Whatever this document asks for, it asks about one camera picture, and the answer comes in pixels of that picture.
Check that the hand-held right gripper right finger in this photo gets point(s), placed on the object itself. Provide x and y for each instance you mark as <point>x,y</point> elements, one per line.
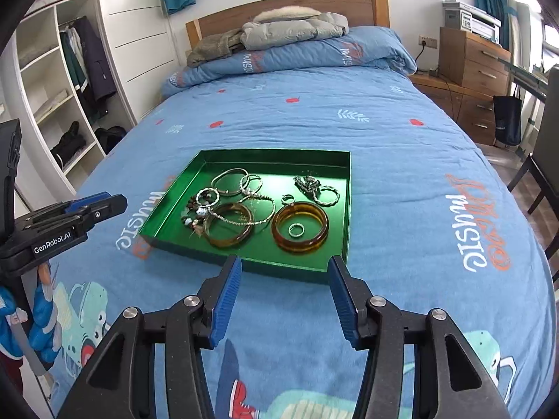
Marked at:
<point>343,303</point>

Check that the black folded clothes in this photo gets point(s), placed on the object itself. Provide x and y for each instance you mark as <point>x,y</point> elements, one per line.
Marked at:
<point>67,144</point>

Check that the wall power socket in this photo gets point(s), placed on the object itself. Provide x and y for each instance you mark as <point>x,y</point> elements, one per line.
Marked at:
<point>428,42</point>

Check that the green metallic tray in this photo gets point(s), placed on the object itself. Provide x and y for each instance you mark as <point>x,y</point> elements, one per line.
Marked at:
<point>270,166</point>

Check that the blue printed bedsheet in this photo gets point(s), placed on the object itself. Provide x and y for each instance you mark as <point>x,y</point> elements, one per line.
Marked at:
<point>393,183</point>

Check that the glass desk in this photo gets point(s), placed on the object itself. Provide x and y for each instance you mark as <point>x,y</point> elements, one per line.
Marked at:
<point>526,76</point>

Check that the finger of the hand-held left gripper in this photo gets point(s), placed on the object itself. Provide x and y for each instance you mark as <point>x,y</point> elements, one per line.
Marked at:
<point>89,200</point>
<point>107,209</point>

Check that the dark tote bag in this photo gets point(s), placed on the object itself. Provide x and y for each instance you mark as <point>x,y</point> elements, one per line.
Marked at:
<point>506,118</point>

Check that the thin amber bangle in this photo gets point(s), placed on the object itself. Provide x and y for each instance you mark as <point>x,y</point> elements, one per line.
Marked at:
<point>250,227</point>

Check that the grey down jacket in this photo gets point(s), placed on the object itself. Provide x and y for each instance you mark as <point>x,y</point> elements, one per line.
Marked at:
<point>292,30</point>

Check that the wooden drawer chest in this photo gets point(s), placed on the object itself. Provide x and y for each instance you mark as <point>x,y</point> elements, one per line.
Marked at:
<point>474,63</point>

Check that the dark wooden chair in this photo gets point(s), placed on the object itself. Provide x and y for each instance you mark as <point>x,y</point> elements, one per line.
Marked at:
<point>543,152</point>

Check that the small twisted silver bangle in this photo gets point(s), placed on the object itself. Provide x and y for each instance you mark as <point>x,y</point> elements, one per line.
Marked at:
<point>198,196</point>

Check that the wooden headboard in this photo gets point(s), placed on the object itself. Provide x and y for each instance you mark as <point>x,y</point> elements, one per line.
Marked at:
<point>349,8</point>

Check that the white printer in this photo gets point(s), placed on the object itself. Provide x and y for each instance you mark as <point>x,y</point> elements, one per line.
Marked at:
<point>471,19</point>

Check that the dark hanging jacket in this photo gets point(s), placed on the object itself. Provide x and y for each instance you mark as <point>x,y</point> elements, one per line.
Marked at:
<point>96,70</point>

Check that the blue folded duvet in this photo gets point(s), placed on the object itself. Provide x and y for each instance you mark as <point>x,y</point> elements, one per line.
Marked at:
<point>305,59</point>

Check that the black floor bag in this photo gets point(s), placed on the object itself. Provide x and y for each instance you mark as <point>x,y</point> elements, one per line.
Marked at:
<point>109,139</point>

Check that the white open wardrobe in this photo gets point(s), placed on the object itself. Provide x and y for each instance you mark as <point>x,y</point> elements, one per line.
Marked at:
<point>131,30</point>

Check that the light folded clothes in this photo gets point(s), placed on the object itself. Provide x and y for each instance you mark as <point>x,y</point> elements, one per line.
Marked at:
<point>52,104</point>

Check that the thick amber bangle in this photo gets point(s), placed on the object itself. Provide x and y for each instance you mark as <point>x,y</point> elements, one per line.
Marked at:
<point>323,227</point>

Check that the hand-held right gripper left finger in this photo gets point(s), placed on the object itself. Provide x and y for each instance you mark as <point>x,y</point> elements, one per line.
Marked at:
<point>227,303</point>

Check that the low wooden bedside table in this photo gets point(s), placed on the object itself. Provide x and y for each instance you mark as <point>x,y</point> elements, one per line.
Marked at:
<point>463,104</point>

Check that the olive fleece garment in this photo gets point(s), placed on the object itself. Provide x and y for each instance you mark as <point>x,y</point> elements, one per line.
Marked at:
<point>214,50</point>

